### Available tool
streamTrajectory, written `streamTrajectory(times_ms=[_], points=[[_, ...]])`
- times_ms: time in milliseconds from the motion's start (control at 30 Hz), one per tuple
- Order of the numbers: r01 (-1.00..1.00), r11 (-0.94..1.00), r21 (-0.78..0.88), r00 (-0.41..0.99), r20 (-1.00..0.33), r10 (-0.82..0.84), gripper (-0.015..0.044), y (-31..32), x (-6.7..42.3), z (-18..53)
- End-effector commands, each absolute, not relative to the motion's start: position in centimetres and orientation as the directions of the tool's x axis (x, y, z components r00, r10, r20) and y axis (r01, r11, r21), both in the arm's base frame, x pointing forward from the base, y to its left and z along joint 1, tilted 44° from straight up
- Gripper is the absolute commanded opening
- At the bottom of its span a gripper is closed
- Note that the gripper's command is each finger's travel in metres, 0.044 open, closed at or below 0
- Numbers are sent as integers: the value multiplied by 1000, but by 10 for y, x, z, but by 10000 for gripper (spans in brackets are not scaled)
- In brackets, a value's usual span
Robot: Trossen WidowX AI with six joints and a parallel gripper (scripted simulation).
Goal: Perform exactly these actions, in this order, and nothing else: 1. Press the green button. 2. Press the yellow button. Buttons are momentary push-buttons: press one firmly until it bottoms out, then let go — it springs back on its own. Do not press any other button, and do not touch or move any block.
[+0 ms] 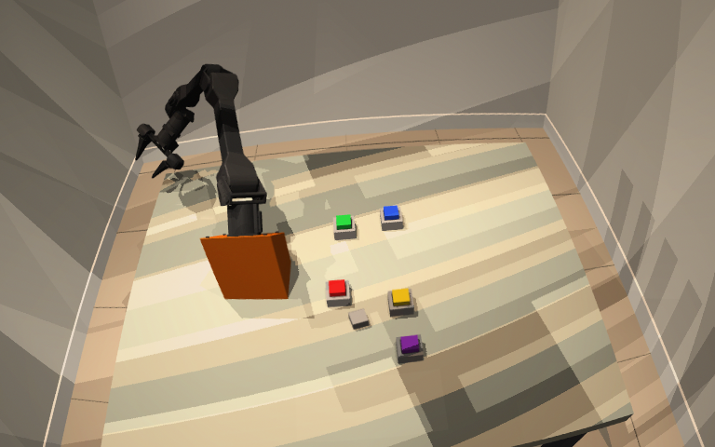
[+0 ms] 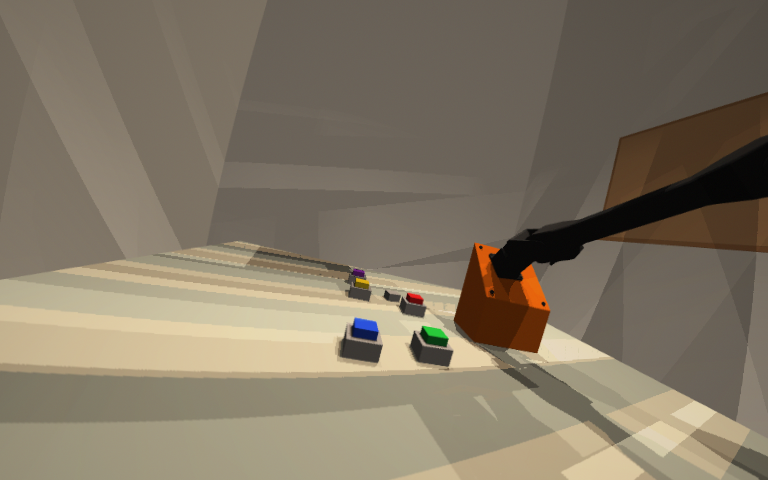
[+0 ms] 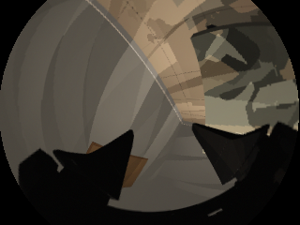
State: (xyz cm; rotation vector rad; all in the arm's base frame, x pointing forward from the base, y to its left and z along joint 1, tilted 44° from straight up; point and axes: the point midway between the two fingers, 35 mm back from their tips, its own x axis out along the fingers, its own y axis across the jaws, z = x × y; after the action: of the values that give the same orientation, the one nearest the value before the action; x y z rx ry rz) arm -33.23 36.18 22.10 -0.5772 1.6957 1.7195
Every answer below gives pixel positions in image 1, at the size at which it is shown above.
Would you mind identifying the red button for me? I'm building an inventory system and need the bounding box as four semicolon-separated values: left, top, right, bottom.
326;279;351;307

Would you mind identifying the yellow button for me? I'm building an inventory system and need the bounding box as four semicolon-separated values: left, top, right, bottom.
387;288;414;318

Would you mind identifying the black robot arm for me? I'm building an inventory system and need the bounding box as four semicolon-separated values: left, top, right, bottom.
165;63;267;237

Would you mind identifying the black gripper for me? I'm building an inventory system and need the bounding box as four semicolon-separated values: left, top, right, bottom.
135;122;184;178

